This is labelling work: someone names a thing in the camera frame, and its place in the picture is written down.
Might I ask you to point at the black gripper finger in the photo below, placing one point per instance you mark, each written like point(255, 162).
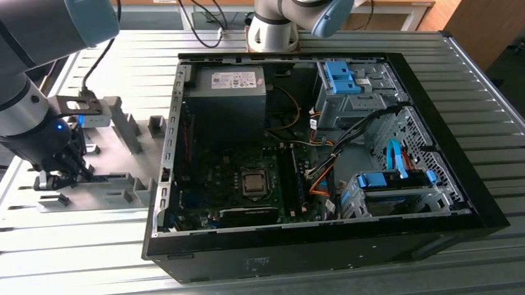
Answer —
point(62, 179)
point(82, 166)

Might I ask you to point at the RAM stick with blue chips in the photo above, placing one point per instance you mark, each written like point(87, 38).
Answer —
point(105, 178)

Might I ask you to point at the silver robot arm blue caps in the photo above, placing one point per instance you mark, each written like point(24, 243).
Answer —
point(24, 101)

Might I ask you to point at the grey parts rack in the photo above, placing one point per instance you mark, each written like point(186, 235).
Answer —
point(123, 147)

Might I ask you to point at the green motherboard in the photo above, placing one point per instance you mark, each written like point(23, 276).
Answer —
point(213, 172)

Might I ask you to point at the silver CPU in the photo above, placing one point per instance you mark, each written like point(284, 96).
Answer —
point(253, 182)

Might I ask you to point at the grey power supply unit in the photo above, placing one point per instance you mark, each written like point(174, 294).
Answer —
point(230, 92)

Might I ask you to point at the black CPU socket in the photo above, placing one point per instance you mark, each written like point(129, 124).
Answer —
point(255, 195)

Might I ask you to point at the black graphics card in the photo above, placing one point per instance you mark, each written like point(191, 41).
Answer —
point(247, 215)

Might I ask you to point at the black open PC case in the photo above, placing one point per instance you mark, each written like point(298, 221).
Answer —
point(328, 255)

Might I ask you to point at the silver drive cage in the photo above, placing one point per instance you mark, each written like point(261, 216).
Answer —
point(361, 104)

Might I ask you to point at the blue disk carrier with disk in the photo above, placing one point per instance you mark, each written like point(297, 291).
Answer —
point(373, 179)

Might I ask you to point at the silver perforated disk bay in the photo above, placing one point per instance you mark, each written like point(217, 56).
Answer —
point(410, 199)

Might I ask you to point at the brown wooden cabinet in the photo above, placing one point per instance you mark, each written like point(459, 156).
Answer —
point(484, 27)

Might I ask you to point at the silver white wrist camera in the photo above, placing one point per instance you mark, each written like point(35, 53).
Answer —
point(96, 121)

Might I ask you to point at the black camera bracket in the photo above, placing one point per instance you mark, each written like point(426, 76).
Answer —
point(92, 103)

